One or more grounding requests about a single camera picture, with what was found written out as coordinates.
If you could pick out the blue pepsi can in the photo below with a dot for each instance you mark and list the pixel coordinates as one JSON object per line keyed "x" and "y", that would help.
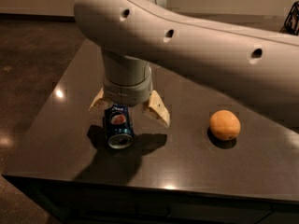
{"x": 118, "y": 128}

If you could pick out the orange fruit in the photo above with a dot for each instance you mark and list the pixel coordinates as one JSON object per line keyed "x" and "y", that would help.
{"x": 224, "y": 125}

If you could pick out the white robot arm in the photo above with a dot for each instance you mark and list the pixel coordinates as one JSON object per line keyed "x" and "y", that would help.
{"x": 259, "y": 69}

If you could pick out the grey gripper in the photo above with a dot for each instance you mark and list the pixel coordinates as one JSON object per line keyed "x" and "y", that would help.
{"x": 127, "y": 94}

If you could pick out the dark cabinet under counter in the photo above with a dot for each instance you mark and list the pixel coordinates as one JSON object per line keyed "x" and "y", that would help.
{"x": 73, "y": 202}

